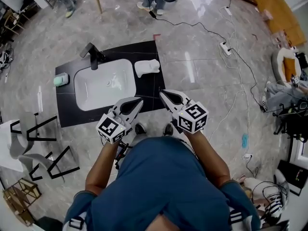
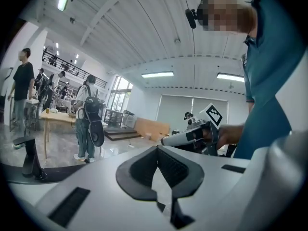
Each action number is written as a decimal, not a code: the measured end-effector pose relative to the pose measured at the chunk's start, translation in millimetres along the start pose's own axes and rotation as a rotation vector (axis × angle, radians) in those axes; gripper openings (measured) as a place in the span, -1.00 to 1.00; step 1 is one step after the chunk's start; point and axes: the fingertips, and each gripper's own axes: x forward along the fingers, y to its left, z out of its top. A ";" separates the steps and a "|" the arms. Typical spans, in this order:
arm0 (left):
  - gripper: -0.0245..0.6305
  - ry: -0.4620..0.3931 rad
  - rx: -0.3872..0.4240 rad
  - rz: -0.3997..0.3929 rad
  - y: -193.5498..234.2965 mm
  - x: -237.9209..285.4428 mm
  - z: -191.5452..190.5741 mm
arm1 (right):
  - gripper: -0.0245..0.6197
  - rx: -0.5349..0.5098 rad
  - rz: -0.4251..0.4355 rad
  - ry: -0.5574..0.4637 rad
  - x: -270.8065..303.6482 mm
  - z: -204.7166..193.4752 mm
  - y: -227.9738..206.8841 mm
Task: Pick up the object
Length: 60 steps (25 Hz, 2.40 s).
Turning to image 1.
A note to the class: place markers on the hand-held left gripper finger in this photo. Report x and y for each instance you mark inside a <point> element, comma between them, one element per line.
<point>117,108</point>
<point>133,115</point>

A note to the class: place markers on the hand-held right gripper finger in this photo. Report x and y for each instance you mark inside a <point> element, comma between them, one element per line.
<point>172,108</point>
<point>185,99</point>

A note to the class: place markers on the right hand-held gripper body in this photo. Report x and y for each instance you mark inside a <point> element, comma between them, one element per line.
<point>192,118</point>

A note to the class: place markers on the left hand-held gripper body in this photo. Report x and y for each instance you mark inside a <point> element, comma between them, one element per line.
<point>109,129</point>

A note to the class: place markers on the white towel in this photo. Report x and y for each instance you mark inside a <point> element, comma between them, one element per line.
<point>146,67</point>

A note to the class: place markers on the pale green soap dish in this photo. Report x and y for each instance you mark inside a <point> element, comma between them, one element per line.
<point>66,77</point>

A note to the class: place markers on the person's left forearm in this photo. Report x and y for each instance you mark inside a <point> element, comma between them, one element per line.
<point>99,172</point>

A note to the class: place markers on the person's right forearm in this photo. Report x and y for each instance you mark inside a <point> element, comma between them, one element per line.
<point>209,160</point>

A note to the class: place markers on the light green object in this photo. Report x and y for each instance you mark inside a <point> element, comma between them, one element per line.
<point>59,81</point>

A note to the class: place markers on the person's left shoe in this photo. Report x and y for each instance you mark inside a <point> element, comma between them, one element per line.
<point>140,129</point>

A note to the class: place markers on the person's shoe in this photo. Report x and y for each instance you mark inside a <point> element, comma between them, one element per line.
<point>140,129</point>
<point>168,129</point>

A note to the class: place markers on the person's right shoe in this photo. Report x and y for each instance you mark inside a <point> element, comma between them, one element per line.
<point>168,129</point>

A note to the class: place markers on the white sink basin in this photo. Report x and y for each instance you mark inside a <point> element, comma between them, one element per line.
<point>101,90</point>

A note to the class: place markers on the black waist-mounted device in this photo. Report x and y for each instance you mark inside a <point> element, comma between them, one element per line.
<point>120,153</point>

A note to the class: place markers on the dark wooden vanity cabinet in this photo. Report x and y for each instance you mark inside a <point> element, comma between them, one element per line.
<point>149,85</point>

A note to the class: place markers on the black faucet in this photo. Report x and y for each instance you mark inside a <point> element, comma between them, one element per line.
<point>94,59</point>

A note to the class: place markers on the blue cloth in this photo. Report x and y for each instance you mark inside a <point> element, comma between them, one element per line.
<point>244,141</point>

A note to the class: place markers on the white power strip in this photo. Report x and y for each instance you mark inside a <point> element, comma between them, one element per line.
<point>225,49</point>
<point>247,157</point>
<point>225,11</point>

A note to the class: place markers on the person's blue shirt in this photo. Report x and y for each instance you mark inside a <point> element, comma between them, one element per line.
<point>163,189</point>

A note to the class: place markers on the white round pet bed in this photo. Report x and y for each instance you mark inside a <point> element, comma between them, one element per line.
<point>276,68</point>

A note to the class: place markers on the black office chair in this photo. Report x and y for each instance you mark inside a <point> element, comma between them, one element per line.
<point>296,126</point>

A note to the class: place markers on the white table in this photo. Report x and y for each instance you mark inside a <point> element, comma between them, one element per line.
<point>6,148</point>

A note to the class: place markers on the orange cushion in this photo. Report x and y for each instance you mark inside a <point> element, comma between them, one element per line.
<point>290,68</point>

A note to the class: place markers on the black low table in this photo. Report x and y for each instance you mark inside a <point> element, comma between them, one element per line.
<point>293,174</point>

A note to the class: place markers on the small pink box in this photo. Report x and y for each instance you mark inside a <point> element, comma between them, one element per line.
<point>267,14</point>

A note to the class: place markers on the brown cardboard boxes pile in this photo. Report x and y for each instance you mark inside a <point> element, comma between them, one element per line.
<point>281,13</point>

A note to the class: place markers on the light wooden chair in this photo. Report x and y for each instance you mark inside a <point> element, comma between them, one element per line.
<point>14,20</point>

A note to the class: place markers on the brown frame side table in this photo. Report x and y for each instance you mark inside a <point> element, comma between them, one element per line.
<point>19,198</point>

